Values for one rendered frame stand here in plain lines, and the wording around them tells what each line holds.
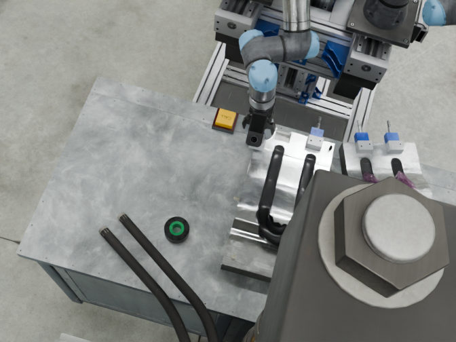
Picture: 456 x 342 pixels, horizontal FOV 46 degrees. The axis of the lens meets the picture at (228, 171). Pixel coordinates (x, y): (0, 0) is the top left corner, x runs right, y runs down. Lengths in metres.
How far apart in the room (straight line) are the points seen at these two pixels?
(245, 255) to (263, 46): 0.63
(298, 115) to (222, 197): 1.01
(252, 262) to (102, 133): 0.69
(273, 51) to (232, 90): 1.21
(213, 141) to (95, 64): 1.35
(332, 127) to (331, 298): 2.25
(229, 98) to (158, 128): 0.84
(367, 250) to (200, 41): 2.77
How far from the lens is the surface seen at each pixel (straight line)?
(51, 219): 1.81
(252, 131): 1.58
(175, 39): 3.16
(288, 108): 2.69
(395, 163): 1.92
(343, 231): 0.45
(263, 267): 1.66
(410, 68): 3.32
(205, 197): 1.79
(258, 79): 1.43
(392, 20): 1.96
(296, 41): 1.53
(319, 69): 2.21
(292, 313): 0.46
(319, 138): 1.81
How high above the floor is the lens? 2.45
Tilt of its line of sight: 64 degrees down
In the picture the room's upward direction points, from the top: 10 degrees clockwise
